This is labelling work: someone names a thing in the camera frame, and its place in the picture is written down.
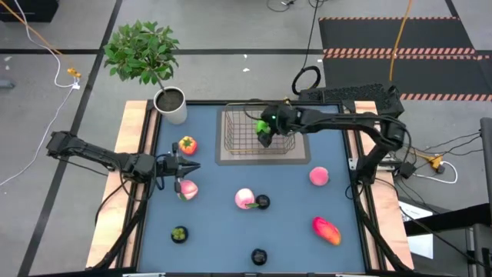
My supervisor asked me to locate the pink peach with leaf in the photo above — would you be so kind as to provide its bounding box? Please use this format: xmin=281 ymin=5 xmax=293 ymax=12
xmin=177 ymin=179 xmax=200 ymax=202
xmin=234 ymin=187 xmax=256 ymax=210

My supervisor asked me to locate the orange cable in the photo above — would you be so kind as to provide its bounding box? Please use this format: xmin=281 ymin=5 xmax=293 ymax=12
xmin=0 ymin=0 xmax=82 ymax=78

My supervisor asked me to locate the long white cable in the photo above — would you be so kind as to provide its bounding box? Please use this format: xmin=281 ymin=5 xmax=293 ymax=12
xmin=0 ymin=0 xmax=81 ymax=186

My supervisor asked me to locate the grey placemat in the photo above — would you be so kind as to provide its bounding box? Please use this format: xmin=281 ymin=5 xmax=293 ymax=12
xmin=214 ymin=105 xmax=311 ymax=166

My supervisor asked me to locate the wire basket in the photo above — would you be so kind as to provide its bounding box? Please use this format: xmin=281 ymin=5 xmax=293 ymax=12
xmin=224 ymin=102 xmax=297 ymax=155

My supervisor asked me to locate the dark fruit with green top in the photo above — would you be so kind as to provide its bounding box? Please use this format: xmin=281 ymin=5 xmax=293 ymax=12
xmin=170 ymin=225 xmax=190 ymax=245

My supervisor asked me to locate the short white cable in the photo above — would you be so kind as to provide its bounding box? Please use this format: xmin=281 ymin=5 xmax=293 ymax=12
xmin=413 ymin=160 xmax=459 ymax=185

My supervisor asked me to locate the black metal beam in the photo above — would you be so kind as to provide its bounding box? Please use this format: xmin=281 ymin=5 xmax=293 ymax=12
xmin=403 ymin=202 xmax=492 ymax=236

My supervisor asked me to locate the red orange mango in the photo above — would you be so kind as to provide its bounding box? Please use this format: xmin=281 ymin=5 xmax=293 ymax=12
xmin=311 ymin=215 xmax=342 ymax=246

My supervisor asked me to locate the yellow power strip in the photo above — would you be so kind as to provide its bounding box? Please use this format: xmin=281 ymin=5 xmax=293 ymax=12
xmin=424 ymin=153 xmax=445 ymax=170

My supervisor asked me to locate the wooden side board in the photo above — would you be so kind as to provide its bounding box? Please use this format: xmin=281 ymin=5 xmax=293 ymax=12
xmin=344 ymin=100 xmax=415 ymax=270
xmin=85 ymin=100 xmax=158 ymax=269

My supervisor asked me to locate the yellow cable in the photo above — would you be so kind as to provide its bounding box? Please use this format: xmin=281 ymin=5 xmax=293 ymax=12
xmin=388 ymin=0 xmax=414 ymax=82

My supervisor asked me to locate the plain pink peach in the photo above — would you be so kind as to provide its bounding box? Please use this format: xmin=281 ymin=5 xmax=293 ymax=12
xmin=308 ymin=165 xmax=331 ymax=187

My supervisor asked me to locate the coiled black cable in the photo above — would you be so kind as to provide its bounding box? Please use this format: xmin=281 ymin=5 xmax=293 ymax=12
xmin=291 ymin=0 xmax=322 ymax=96

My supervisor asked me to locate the black computer case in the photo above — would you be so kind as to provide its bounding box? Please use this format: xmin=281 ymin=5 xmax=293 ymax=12
xmin=298 ymin=83 xmax=405 ymax=118

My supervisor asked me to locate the green apple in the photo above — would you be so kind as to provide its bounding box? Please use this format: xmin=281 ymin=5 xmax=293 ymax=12
xmin=254 ymin=119 xmax=272 ymax=135

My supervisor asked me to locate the green leafy plant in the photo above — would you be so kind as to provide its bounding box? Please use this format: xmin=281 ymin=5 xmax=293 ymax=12
xmin=103 ymin=21 xmax=181 ymax=93

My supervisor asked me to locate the black box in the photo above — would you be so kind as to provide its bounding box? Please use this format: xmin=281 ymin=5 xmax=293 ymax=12
xmin=0 ymin=0 xmax=60 ymax=23

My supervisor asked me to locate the dark round fruit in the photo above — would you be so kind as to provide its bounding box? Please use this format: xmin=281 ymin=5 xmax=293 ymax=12
xmin=251 ymin=248 xmax=268 ymax=266

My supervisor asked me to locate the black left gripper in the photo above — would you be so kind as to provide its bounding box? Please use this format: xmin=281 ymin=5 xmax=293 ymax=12
xmin=154 ymin=142 xmax=201 ymax=193

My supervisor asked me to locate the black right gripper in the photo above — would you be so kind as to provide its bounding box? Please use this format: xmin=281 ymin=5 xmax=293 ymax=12
xmin=258 ymin=102 xmax=299 ymax=149

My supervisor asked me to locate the white plant pot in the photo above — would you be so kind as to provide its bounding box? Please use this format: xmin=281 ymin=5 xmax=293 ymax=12
xmin=153 ymin=86 xmax=188 ymax=125

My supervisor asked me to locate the orange bell pepper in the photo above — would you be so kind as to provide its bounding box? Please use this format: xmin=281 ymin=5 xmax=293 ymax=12
xmin=178 ymin=135 xmax=198 ymax=156

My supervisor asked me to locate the black power adapter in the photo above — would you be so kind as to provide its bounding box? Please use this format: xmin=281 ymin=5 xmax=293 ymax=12
xmin=398 ymin=161 xmax=416 ymax=180

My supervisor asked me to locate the black striped floor mat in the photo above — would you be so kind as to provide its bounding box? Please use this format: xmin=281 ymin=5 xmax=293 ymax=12
xmin=317 ymin=16 xmax=492 ymax=103

